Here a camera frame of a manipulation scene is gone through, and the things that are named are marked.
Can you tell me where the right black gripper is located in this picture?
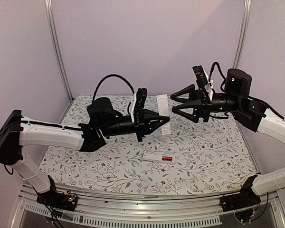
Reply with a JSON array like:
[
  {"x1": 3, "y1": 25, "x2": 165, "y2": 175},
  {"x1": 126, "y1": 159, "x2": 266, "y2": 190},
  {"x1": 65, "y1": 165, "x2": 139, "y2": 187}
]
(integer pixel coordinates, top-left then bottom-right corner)
[{"x1": 171, "y1": 84, "x2": 241, "y2": 123}]

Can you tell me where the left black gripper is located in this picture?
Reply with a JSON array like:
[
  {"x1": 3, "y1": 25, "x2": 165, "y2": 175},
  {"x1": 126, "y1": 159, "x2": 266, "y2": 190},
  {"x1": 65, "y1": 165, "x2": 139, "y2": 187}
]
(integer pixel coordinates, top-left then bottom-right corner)
[{"x1": 101, "y1": 109, "x2": 170, "y2": 143}]

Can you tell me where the white remote battery cover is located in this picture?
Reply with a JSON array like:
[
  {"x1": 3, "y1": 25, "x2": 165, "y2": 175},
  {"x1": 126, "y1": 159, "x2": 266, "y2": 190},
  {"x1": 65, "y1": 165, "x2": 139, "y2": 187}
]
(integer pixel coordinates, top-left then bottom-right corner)
[{"x1": 156, "y1": 94, "x2": 171, "y2": 136}]

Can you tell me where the white remote control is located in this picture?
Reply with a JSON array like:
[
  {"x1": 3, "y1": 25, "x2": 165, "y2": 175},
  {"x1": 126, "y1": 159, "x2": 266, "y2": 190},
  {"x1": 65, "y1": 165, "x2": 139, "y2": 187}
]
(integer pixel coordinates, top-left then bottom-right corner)
[{"x1": 142, "y1": 153, "x2": 175, "y2": 164}]

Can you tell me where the red AAA battery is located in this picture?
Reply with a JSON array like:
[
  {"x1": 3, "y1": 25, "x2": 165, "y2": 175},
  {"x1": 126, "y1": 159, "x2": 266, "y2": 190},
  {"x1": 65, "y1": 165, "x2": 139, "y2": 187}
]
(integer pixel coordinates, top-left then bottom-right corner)
[{"x1": 162, "y1": 156, "x2": 173, "y2": 161}]

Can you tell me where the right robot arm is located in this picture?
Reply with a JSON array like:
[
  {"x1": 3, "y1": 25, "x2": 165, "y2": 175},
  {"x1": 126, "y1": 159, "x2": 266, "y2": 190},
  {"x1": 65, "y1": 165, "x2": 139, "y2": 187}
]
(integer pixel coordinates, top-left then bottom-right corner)
[{"x1": 171, "y1": 66, "x2": 285, "y2": 144}]

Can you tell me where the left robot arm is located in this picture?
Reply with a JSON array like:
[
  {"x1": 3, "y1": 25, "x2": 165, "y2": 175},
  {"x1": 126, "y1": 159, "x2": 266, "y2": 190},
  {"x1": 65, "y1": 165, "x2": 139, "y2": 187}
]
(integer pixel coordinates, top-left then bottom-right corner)
[{"x1": 0, "y1": 97, "x2": 170, "y2": 206}]

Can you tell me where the floral patterned table mat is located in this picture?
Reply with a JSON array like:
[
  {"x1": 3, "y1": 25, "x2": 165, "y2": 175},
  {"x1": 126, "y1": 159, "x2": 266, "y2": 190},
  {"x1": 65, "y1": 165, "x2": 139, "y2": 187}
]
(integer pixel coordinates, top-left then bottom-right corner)
[{"x1": 38, "y1": 95, "x2": 257, "y2": 196}]

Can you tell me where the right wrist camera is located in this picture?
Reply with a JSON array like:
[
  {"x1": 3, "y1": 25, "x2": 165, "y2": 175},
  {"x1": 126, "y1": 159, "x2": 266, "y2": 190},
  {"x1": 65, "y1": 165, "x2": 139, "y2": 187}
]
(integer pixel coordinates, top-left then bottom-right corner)
[{"x1": 192, "y1": 66, "x2": 214, "y2": 101}]

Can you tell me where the right black camera cable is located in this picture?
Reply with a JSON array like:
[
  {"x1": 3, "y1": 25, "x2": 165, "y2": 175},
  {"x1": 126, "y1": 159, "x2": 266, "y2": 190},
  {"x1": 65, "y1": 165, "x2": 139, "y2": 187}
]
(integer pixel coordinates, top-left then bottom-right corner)
[{"x1": 209, "y1": 61, "x2": 228, "y2": 92}]

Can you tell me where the black camera cable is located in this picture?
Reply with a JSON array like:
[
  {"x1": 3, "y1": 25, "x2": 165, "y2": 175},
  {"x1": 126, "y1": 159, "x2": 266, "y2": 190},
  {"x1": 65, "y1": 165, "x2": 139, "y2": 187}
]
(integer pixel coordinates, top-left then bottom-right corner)
[
  {"x1": 209, "y1": 61, "x2": 228, "y2": 92},
  {"x1": 92, "y1": 75, "x2": 135, "y2": 100}
]

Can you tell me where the left black camera cable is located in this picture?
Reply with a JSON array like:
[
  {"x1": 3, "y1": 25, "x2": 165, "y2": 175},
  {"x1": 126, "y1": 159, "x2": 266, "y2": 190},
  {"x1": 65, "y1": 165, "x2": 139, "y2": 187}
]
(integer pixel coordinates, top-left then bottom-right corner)
[{"x1": 92, "y1": 75, "x2": 135, "y2": 100}]

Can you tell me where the right aluminium frame post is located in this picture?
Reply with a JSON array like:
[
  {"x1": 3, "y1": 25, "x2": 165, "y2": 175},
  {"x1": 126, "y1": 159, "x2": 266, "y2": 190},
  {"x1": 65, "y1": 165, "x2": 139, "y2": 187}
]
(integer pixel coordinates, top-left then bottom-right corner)
[{"x1": 233, "y1": 0, "x2": 252, "y2": 68}]

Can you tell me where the aluminium frame post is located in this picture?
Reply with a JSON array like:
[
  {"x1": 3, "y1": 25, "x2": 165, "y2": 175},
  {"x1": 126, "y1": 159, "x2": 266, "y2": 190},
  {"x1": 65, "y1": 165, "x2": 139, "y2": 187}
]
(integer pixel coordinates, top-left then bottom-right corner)
[
  {"x1": 233, "y1": 0, "x2": 252, "y2": 68},
  {"x1": 44, "y1": 0, "x2": 74, "y2": 102}
]

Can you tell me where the front aluminium rail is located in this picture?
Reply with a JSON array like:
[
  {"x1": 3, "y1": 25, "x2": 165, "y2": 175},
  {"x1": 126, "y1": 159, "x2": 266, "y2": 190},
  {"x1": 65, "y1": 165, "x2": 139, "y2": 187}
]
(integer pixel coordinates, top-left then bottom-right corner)
[{"x1": 11, "y1": 184, "x2": 285, "y2": 228}]

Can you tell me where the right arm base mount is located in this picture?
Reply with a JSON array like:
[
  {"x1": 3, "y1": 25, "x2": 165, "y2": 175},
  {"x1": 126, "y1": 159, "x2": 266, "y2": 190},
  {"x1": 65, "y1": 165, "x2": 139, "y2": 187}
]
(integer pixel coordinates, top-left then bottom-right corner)
[{"x1": 219, "y1": 175, "x2": 261, "y2": 212}]

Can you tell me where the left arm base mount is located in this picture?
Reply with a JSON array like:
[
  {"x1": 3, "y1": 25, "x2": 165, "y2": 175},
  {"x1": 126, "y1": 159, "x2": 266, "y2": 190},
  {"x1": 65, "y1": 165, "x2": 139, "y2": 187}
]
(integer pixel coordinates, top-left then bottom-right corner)
[{"x1": 37, "y1": 175, "x2": 78, "y2": 212}]

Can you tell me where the left aluminium frame post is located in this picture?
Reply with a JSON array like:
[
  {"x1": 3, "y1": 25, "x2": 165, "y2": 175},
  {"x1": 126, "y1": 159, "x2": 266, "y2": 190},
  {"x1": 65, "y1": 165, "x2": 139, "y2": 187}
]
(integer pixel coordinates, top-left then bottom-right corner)
[{"x1": 44, "y1": 0, "x2": 74, "y2": 102}]

